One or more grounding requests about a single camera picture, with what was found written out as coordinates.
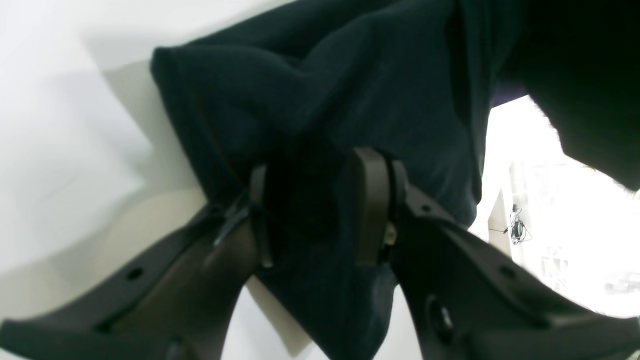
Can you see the black T-shirt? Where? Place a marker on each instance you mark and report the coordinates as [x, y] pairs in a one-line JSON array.
[[308, 81]]

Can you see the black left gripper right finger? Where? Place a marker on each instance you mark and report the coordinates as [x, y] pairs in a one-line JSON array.
[[469, 301]]

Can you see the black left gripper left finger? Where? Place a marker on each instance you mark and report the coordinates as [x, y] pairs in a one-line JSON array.
[[172, 302]]

